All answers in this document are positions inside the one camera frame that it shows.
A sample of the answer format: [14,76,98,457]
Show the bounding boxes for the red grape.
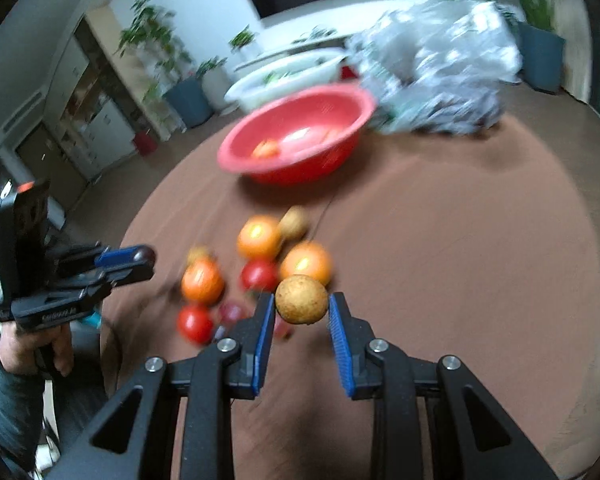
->
[217,300,248,326]

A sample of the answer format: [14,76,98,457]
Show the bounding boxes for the chopped green vegetables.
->
[260,57,331,86]

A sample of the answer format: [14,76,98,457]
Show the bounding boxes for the tall plant in blue pot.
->
[116,0,216,128]

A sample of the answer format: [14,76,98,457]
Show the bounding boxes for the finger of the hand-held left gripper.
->
[55,244,157,273]
[55,265,155,302]

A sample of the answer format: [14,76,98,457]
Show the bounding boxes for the red plastic basin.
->
[216,85,378,186]

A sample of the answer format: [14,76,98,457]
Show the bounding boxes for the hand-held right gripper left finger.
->
[45,292,276,480]

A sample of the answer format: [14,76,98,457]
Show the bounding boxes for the large plant in dark pot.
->
[475,0,568,93]

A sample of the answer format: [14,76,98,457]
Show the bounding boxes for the plant in white floor pot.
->
[195,57,236,111]

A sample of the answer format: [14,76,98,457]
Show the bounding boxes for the clear plastic bag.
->
[345,0,523,136]

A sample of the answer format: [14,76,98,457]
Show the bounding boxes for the glass display cabinet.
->
[45,12,146,181]

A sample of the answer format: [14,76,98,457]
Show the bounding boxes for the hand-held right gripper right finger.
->
[328,291,561,480]

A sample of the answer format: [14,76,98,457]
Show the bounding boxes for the white plastic basin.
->
[223,49,348,113]

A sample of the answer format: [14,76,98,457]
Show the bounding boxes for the person's left hand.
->
[0,322,76,378]

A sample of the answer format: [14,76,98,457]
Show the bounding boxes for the small plant on cabinet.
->
[228,25,258,56]

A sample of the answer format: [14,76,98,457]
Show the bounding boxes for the dark wooden door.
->
[15,125,88,191]

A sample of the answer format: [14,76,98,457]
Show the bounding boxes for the white television cabinet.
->
[232,30,353,73]

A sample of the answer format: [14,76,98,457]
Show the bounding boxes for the red tomato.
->
[176,305,215,343]
[239,258,280,293]

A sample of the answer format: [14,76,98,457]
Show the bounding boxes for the red bin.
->
[132,131,157,157]

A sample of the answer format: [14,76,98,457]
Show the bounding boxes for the person's left forearm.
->
[0,355,48,466]

